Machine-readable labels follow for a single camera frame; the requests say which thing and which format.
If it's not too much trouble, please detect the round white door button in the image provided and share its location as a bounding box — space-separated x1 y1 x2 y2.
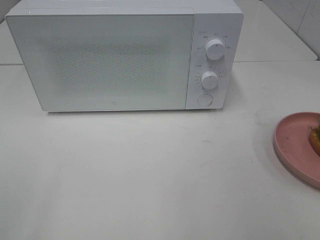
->
197 94 213 107

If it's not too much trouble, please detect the pink round plate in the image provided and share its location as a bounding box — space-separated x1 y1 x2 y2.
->
273 112 320 189

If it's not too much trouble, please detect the toy burger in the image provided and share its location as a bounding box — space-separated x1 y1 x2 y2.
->
309 124 320 155

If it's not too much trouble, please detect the white microwave door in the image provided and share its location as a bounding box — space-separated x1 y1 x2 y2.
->
7 14 194 112

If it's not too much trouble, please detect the lower white dial knob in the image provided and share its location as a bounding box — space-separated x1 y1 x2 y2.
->
200 71 219 90

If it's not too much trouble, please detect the white dial knob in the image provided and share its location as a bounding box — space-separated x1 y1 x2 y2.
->
205 38 226 61
200 71 219 90

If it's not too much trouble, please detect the upper white dial knob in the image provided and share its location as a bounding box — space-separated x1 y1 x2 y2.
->
205 38 226 61

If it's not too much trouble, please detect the white microwave oven body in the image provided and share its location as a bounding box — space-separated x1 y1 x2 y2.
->
5 0 244 111

